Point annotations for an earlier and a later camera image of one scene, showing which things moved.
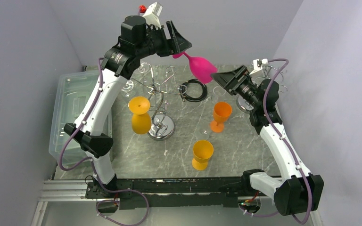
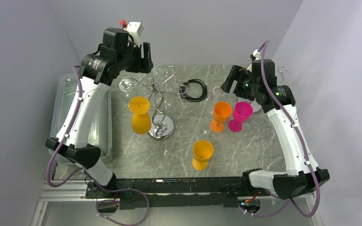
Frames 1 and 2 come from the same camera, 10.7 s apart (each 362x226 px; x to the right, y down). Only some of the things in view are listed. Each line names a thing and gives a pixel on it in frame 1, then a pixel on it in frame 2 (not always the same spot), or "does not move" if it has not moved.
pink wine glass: [201, 68] to [242, 112]
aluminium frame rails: [73, 190] does not move
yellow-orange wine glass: [203, 150] does not move
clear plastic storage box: [75, 94] does not move
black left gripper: [176, 44] to [143, 65]
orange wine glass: [222, 111] does not move
